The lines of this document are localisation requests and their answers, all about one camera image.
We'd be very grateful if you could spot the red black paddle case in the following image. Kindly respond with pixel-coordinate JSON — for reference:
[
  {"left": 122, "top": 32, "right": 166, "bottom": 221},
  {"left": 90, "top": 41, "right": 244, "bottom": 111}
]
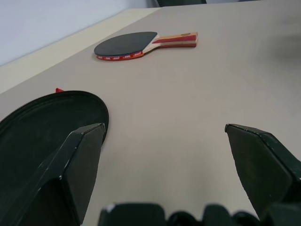
[{"left": 0, "top": 87, "right": 110, "bottom": 214}]

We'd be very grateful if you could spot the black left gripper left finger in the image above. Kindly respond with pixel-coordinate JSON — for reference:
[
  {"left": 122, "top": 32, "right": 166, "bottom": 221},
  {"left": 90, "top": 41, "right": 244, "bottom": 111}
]
[{"left": 0, "top": 122, "right": 106, "bottom": 226}]

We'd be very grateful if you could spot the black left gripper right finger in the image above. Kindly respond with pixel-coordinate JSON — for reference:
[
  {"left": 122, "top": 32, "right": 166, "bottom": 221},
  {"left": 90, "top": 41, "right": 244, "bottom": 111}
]
[{"left": 225, "top": 123, "right": 301, "bottom": 222}]

